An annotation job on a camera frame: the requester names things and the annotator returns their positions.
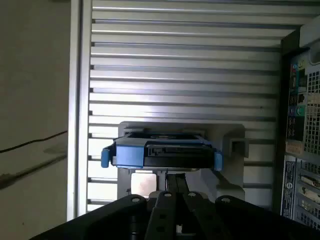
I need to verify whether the black PC case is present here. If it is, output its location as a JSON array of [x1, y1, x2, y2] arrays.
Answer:
[[271, 23, 320, 230]]

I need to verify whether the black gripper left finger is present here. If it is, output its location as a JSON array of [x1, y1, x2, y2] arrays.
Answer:
[[32, 174, 177, 240]]

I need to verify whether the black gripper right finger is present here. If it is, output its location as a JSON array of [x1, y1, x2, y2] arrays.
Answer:
[[176, 174, 320, 240]]

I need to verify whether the thin black floor cable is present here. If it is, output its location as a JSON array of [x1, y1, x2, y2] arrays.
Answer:
[[0, 130, 68, 153]]

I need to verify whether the hard disk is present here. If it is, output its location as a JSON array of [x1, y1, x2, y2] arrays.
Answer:
[[100, 131, 223, 174]]

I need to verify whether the grey parts rack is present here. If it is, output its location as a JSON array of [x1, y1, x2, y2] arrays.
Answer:
[[117, 121, 250, 201]]

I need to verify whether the silver CPU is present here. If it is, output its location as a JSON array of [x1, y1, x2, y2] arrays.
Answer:
[[130, 172, 158, 195]]

